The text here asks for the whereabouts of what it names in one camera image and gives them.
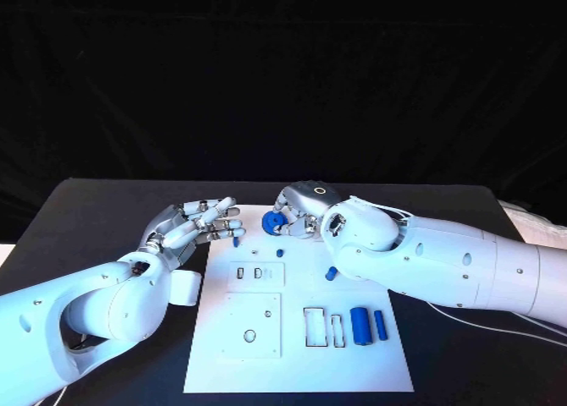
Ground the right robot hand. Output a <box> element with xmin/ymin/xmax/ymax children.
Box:
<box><xmin>271</xmin><ymin>180</ymin><xmax>343</xmax><ymax>240</ymax></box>

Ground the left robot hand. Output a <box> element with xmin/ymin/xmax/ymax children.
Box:
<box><xmin>142</xmin><ymin>196</ymin><xmax>248</xmax><ymax>273</ymax></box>

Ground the blue gear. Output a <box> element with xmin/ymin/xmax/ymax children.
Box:
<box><xmin>261</xmin><ymin>211</ymin><xmax>290</xmax><ymax>236</ymax></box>

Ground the white task board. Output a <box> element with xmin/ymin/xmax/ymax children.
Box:
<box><xmin>183</xmin><ymin>204</ymin><xmax>414</xmax><ymax>394</ymax></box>

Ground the thick blue cylinder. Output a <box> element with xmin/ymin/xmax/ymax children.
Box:
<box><xmin>349</xmin><ymin>306</ymin><xmax>373</xmax><ymax>347</ymax></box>

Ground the thin blue cylinder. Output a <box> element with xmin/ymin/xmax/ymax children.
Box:
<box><xmin>373</xmin><ymin>310</ymin><xmax>389</xmax><ymax>342</ymax></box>

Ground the white cable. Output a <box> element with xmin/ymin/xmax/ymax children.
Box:
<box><xmin>425</xmin><ymin>300</ymin><xmax>567</xmax><ymax>343</ymax></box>
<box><xmin>34</xmin><ymin>385</ymin><xmax>67</xmax><ymax>406</ymax></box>
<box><xmin>522</xmin><ymin>313</ymin><xmax>567</xmax><ymax>333</ymax></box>

